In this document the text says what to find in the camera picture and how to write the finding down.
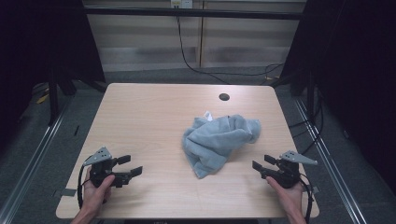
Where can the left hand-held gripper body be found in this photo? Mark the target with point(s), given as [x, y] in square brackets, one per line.
[101, 169]

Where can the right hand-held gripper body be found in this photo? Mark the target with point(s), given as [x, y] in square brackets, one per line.
[288, 174]

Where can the light blue towel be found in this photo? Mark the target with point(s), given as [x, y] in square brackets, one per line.
[214, 141]

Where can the person's right hand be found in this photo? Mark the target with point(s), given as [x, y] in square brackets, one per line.
[291, 197]

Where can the person's left hand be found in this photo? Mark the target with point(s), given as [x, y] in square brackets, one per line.
[95, 196]

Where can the grey tape strip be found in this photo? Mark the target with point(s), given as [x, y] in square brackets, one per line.
[67, 192]

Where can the yellow floor object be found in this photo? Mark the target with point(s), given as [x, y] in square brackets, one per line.
[42, 99]

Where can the dark curtain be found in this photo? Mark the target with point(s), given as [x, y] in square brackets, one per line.
[351, 77]
[40, 40]

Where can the white power outlet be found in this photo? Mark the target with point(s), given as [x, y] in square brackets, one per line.
[182, 3]

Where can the metal floor rail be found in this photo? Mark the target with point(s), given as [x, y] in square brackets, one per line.
[333, 174]
[28, 174]

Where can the black stand post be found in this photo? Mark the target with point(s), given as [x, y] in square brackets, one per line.
[53, 99]

